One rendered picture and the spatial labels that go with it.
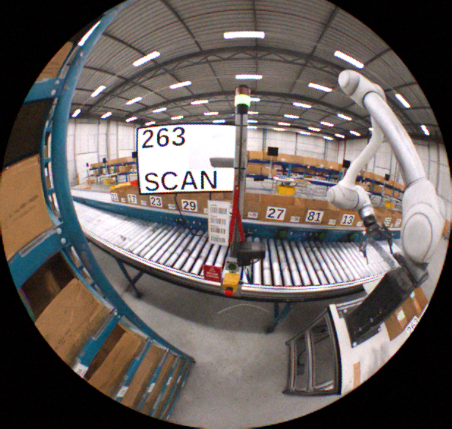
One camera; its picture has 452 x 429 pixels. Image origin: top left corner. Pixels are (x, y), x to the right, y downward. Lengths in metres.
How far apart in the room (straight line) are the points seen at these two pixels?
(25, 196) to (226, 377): 1.43
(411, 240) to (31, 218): 0.68
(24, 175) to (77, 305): 0.23
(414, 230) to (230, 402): 1.43
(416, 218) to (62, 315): 0.71
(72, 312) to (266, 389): 1.36
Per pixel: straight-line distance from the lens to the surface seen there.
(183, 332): 1.49
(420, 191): 0.48
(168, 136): 0.59
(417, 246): 0.43
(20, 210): 0.26
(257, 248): 0.51
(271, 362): 1.46
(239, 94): 0.49
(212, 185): 0.56
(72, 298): 0.32
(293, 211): 1.19
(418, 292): 1.61
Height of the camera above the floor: 1.40
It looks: 20 degrees down
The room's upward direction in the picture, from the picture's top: 2 degrees clockwise
